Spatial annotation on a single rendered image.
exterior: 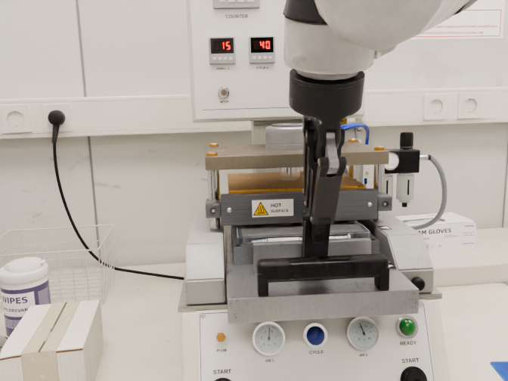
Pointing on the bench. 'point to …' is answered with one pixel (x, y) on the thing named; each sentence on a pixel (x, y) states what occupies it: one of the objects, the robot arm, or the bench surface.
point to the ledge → (474, 261)
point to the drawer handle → (323, 270)
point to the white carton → (444, 231)
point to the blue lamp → (315, 336)
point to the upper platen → (278, 181)
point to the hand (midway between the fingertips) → (315, 236)
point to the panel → (355, 364)
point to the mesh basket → (72, 262)
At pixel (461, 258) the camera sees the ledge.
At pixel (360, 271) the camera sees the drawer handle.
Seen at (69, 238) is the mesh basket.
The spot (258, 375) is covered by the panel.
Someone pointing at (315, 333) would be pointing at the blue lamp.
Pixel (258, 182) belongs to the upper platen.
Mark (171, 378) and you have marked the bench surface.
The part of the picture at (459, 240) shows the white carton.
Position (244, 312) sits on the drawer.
